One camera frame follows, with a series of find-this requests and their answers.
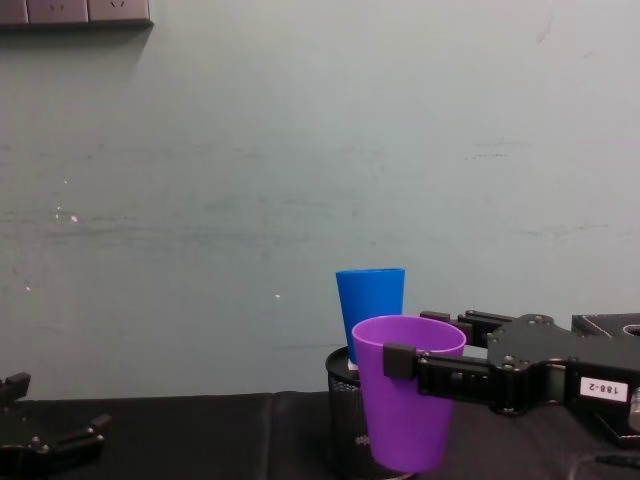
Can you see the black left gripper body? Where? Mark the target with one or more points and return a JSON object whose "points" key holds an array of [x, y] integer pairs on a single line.
{"points": [[30, 457]]}

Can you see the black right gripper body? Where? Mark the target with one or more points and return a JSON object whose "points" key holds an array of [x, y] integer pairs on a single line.
{"points": [[540, 360]]}

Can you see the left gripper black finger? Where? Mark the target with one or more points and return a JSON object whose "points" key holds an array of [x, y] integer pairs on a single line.
{"points": [[82, 431], [15, 387]]}

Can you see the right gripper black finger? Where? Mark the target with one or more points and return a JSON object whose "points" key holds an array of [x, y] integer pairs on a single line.
{"points": [[482, 325], [450, 377]]}

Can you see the purple plastic cup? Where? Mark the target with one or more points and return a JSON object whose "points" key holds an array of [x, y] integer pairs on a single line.
{"points": [[405, 420]]}

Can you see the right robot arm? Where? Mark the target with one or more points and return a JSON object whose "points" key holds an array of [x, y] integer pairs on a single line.
{"points": [[635, 410]]}

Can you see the blue plastic cup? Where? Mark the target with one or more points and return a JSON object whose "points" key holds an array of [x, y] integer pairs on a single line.
{"points": [[370, 300]]}

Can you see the black mesh container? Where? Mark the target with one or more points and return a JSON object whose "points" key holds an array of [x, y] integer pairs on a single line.
{"points": [[345, 415]]}

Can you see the black table cloth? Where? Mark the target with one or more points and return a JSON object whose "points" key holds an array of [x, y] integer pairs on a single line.
{"points": [[200, 440]]}

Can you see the grey wall socket panel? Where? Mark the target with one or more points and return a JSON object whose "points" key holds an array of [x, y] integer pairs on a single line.
{"points": [[75, 12]]}

